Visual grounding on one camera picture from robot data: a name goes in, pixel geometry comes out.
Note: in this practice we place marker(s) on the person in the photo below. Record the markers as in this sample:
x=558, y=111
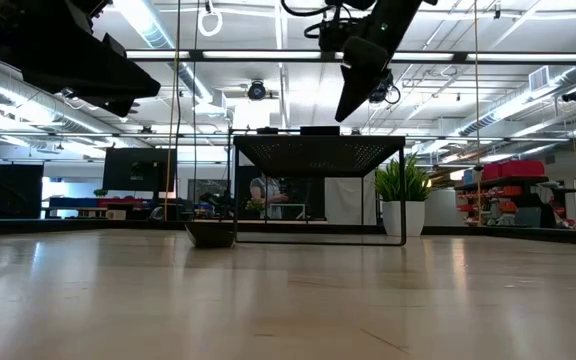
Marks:
x=268, y=192

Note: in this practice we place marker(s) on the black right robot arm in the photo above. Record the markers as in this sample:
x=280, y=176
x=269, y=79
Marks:
x=403, y=12

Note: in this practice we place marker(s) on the black wavy mini plate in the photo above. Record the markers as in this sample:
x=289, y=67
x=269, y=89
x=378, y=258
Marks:
x=210, y=236

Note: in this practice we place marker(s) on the white panel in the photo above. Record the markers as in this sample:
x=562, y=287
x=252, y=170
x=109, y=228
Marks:
x=350, y=200

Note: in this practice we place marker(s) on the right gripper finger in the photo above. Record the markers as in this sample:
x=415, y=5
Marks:
x=355, y=90

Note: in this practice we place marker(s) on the black partition panel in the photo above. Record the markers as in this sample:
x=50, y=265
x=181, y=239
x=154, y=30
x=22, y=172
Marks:
x=13, y=190

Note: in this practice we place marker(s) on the black ceiling camera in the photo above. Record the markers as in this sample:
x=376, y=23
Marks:
x=573, y=95

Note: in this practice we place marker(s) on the blue red workbench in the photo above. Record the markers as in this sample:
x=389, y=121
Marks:
x=83, y=202

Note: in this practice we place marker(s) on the black overhead camera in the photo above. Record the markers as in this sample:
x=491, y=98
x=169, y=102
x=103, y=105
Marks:
x=256, y=90

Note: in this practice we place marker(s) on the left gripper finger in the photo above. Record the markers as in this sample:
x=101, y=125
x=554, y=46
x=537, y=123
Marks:
x=108, y=70
x=118, y=107

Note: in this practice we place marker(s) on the black TV monitor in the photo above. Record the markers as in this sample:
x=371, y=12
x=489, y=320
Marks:
x=138, y=170

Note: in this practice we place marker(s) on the green plant in white pot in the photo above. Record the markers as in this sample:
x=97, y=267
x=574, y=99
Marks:
x=403, y=200

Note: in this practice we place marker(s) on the black background stand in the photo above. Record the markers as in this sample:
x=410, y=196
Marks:
x=267, y=130

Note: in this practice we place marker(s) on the small green plant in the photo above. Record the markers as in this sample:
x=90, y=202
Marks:
x=100, y=192
x=254, y=205

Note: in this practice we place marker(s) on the red storage bin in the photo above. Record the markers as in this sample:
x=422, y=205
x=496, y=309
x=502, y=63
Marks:
x=523, y=169

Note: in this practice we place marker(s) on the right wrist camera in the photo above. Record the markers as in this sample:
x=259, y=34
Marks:
x=332, y=35

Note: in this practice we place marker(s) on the black perforated metal shelf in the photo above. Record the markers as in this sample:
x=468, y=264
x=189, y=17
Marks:
x=318, y=155

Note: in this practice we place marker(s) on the white LED light bar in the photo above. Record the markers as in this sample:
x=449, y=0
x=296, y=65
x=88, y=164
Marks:
x=525, y=56
x=263, y=54
x=160, y=54

